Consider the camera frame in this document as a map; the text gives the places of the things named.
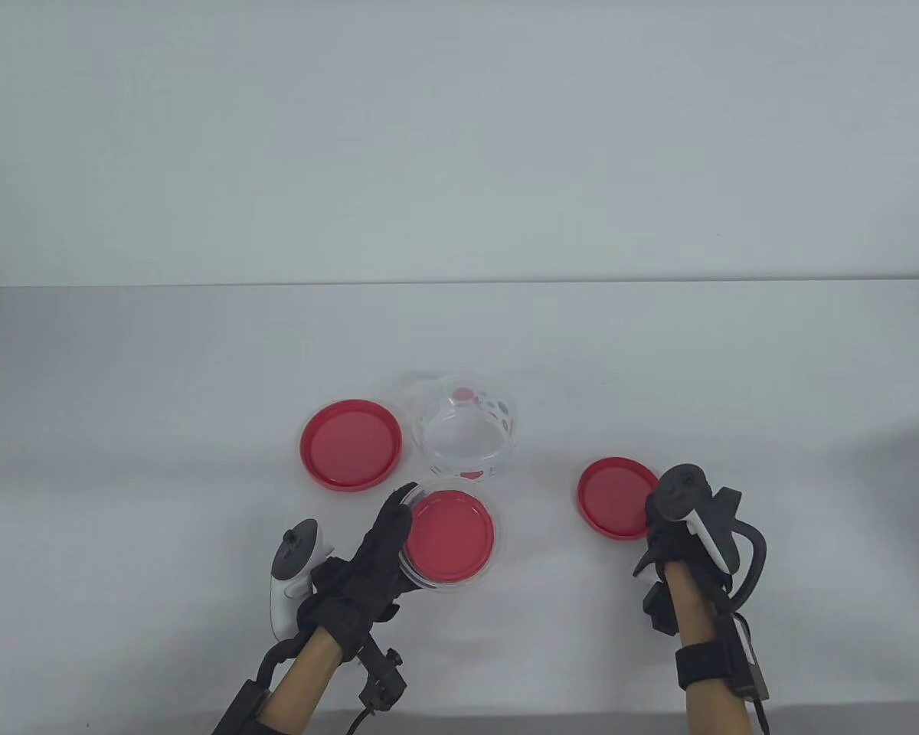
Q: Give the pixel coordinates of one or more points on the person's right hand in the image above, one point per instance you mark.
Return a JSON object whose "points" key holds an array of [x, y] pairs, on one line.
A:
{"points": [[662, 536]]}

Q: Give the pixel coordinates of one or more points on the person's left hand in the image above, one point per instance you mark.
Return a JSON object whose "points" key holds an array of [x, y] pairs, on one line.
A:
{"points": [[356, 582]]}

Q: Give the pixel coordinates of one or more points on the person's left thumb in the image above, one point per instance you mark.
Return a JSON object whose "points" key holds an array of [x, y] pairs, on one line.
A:
{"points": [[412, 585]]}

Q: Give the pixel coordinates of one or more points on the clear container with red lid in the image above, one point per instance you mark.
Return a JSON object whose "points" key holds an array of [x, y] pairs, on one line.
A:
{"points": [[456, 540]]}

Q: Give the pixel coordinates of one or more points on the black right forearm sensor box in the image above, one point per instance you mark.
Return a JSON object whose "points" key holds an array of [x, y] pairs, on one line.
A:
{"points": [[747, 658]]}

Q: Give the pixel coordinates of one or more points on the person's left forearm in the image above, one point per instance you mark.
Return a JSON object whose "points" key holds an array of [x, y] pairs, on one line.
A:
{"points": [[306, 681]]}

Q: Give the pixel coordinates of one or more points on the person's right forearm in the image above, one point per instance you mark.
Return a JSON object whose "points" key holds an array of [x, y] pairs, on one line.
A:
{"points": [[697, 612]]}

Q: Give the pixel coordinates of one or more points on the black left forearm brace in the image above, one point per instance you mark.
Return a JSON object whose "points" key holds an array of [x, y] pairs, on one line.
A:
{"points": [[249, 693]]}

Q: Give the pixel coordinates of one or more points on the white and grey left controller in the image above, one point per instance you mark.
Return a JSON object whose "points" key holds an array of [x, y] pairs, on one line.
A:
{"points": [[287, 574]]}

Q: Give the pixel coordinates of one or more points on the large red round lid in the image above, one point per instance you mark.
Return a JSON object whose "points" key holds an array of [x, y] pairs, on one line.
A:
{"points": [[351, 444]]}

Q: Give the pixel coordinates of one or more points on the clear dotted plastic bowl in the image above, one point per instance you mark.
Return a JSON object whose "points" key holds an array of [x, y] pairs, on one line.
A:
{"points": [[463, 436]]}

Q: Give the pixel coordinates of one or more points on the small red round lid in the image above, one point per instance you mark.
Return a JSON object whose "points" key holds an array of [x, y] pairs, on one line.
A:
{"points": [[614, 498]]}

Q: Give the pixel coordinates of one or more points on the grey and white right controller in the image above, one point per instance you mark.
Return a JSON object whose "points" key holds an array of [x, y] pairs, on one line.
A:
{"points": [[685, 494]]}

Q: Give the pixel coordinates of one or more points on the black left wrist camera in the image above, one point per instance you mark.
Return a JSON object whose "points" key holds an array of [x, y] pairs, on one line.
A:
{"points": [[381, 677]]}

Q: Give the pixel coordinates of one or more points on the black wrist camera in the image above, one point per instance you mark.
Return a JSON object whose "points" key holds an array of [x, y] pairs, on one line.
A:
{"points": [[658, 609], [381, 677]]}

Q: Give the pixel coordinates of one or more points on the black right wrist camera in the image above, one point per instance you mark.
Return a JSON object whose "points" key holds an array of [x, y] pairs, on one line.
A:
{"points": [[658, 609]]}

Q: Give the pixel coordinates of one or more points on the black right controller mount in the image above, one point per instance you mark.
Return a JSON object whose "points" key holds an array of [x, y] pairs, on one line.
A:
{"points": [[743, 536]]}

